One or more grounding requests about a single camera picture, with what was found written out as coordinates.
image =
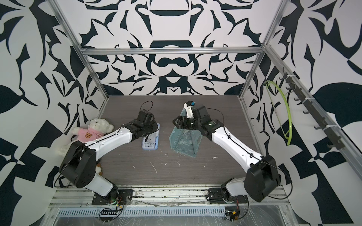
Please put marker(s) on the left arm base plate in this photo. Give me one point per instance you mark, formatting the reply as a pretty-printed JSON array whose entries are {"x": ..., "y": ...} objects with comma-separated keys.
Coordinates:
[{"x": 121, "y": 196}]

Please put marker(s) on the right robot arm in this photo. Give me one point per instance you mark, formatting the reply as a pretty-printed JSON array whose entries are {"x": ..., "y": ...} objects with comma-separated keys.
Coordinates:
[{"x": 262, "y": 175}]

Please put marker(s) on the white teddy bear pink shirt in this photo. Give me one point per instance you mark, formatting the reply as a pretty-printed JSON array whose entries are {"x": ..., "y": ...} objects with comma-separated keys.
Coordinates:
[{"x": 96, "y": 129}]

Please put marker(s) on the black yellow connector right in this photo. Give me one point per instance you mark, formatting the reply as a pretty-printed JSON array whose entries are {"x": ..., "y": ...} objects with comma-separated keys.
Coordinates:
[{"x": 232, "y": 213}]

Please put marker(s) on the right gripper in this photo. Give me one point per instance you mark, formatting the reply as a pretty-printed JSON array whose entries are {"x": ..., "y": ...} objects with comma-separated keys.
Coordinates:
[{"x": 181, "y": 119}]

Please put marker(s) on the green tube on wall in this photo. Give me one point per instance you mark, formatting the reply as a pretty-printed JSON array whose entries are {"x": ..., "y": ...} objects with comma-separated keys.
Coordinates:
[{"x": 288, "y": 134}]

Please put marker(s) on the blue geometry set case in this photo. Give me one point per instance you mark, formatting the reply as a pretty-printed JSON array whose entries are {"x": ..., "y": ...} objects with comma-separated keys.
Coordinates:
[{"x": 150, "y": 142}]

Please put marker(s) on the small brown white plush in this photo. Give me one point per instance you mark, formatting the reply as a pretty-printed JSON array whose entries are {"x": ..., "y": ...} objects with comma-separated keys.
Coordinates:
[{"x": 99, "y": 169}]

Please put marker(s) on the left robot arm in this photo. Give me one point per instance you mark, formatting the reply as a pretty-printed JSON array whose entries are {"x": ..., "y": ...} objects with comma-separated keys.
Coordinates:
[{"x": 79, "y": 163}]

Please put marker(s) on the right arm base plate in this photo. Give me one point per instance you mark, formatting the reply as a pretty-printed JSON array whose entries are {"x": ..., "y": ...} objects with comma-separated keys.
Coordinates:
[{"x": 220, "y": 196}]

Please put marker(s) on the black hook rack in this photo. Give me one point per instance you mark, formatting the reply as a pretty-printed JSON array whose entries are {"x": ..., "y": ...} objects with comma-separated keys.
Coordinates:
[{"x": 314, "y": 109}]

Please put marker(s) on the teal ruler set case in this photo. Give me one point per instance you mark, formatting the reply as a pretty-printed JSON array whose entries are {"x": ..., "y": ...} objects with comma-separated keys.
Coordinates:
[{"x": 185, "y": 141}]

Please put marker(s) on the aluminium frame rail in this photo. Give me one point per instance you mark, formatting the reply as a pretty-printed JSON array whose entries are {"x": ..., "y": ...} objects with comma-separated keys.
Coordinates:
[{"x": 143, "y": 196}]

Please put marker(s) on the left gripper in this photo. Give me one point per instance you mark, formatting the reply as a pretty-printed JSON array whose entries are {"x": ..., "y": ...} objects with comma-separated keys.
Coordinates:
[{"x": 154, "y": 124}]

